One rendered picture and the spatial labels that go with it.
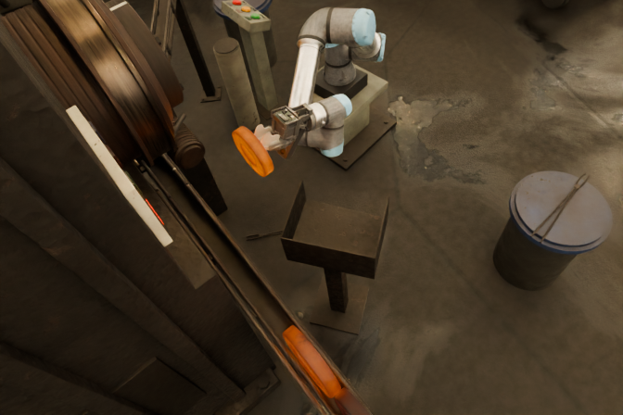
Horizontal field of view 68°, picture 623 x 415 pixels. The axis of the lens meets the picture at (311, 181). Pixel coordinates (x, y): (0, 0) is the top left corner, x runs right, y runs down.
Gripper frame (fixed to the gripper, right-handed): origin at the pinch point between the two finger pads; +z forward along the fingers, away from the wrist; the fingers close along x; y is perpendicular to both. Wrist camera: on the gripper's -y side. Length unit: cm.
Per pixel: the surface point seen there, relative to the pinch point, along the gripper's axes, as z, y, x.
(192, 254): 29.6, -4.8, 19.5
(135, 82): 28.8, 30.2, -1.0
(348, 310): -29, -78, 31
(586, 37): -232, -23, 0
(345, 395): 18, -15, 63
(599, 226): -86, -17, 74
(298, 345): 20, -11, 50
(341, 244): -12.8, -21.2, 29.9
